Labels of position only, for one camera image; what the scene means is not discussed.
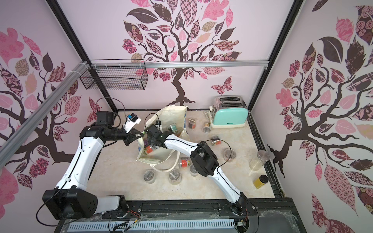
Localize cream canvas tote bag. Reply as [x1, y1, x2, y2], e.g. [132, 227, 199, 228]
[137, 105, 190, 173]

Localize clear seed jar grey lid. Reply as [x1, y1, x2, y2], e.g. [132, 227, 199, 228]
[143, 170, 156, 184]

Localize clear seed jar striped lid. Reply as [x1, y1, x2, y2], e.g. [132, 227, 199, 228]
[169, 169, 182, 185]

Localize clear seed jar dark lid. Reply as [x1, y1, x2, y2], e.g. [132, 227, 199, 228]
[189, 165, 199, 177]

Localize tan seed jar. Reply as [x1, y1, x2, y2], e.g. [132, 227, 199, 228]
[202, 122, 211, 134]

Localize clear jar sandy contents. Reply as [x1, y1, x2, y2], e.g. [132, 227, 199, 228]
[249, 150, 270, 171]

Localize yellow label seed jar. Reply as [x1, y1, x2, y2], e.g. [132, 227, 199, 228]
[253, 175, 269, 189]

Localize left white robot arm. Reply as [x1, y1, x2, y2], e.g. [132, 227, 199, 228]
[42, 111, 144, 220]

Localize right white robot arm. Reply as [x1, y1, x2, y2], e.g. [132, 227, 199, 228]
[145, 125, 257, 216]

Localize red label seed jar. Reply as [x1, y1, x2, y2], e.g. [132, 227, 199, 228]
[143, 145, 155, 155]

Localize green label seed jar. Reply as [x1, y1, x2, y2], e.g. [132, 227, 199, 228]
[169, 123, 178, 134]

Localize mint green toaster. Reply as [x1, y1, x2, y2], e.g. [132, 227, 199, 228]
[208, 95, 249, 129]

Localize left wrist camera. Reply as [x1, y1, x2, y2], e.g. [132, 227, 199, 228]
[122, 113, 141, 134]

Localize black wire basket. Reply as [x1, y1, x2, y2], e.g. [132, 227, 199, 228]
[80, 58, 149, 91]

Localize white slotted cable duct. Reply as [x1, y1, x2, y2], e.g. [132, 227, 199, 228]
[62, 219, 236, 233]

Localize aluminium rail back wall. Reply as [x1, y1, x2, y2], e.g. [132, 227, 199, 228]
[91, 60, 269, 69]

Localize aluminium rail wall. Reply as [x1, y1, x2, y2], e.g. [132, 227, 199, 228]
[1, 61, 89, 168]
[91, 60, 269, 69]

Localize aluminium rail left wall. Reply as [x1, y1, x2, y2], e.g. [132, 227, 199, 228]
[1, 61, 89, 168]

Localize black base frame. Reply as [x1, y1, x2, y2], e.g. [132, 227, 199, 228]
[54, 198, 306, 233]

